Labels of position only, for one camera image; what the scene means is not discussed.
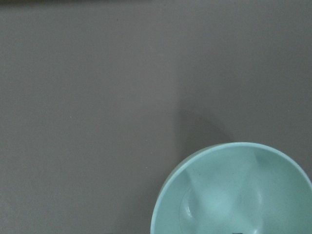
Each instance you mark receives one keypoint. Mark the green bowl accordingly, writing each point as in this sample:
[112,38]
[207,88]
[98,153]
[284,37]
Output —
[235,188]

